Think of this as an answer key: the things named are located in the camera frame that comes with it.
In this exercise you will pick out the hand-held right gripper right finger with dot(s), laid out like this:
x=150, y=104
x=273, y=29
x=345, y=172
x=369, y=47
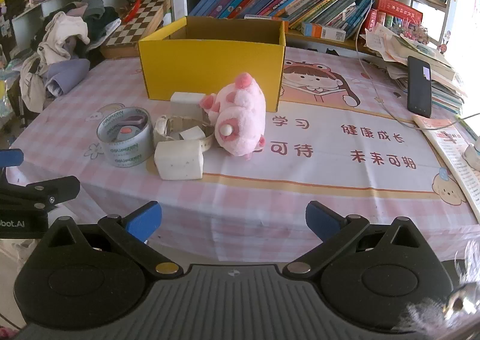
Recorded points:
x=323, y=220

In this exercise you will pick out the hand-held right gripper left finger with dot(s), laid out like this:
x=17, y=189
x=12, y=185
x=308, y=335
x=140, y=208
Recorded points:
x=144, y=220

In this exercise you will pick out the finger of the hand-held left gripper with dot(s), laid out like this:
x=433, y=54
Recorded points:
x=11, y=158
x=56, y=190

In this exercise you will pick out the large white foam block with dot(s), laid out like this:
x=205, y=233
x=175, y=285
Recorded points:
x=179, y=160

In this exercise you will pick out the silver tape roll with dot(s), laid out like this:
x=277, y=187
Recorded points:
x=123, y=150

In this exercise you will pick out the white wristwatch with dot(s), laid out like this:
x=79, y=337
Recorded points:
x=187, y=133

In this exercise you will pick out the small white foam block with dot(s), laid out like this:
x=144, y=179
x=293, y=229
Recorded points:
x=185, y=103

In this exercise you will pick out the pink plush pig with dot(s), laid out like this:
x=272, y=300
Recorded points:
x=240, y=118

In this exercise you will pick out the yellow cardboard box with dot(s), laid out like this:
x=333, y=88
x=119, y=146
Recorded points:
x=210, y=66

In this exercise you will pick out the grey gadget with red button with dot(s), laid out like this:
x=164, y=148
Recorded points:
x=129, y=130

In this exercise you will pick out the pile of clothes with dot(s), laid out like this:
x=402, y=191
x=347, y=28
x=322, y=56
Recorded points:
x=63, y=47

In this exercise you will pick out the black smartphone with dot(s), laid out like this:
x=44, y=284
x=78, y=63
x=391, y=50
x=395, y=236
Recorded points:
x=419, y=86

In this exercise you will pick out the wooden chessboard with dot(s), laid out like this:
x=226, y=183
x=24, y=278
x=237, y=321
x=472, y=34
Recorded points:
x=135, y=30

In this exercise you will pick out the orange and white carton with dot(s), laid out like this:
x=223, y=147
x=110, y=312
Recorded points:
x=322, y=30

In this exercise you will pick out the red plastic toy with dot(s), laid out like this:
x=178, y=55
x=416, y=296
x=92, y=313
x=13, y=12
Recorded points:
x=132, y=10

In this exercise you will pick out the stack of papers and books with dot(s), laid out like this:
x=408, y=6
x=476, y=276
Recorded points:
x=442, y=70

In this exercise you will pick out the red boxes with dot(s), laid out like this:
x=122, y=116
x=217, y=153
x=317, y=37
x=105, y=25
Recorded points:
x=397, y=10

